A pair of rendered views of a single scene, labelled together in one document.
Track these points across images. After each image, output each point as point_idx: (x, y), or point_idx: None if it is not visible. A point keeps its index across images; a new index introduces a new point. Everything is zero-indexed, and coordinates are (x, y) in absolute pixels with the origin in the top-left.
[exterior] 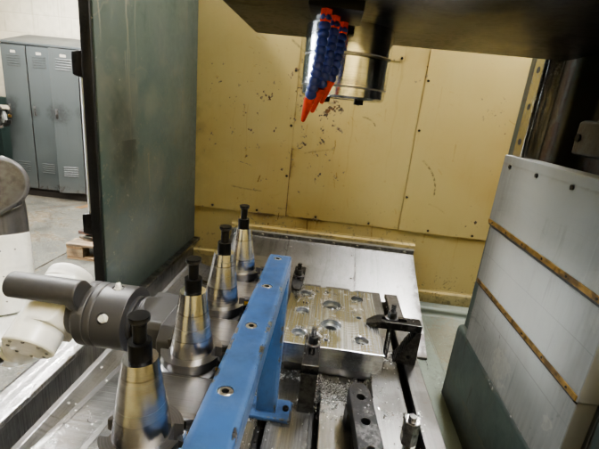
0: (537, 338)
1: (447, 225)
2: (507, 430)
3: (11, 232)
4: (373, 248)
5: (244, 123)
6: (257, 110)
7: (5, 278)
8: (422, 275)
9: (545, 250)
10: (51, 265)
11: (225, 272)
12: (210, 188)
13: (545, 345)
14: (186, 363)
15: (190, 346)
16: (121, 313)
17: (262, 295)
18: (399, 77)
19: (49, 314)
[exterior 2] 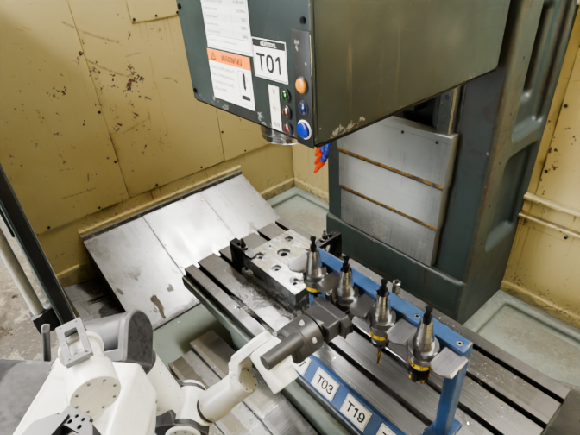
0: (403, 209)
1: (256, 140)
2: (394, 256)
3: (155, 356)
4: (213, 185)
5: (47, 129)
6: (55, 111)
7: (267, 362)
8: (252, 185)
9: (394, 165)
10: (253, 343)
11: (352, 277)
12: (38, 212)
13: (410, 211)
14: (392, 320)
15: (390, 313)
16: (319, 330)
17: (353, 275)
18: (181, 31)
19: (290, 361)
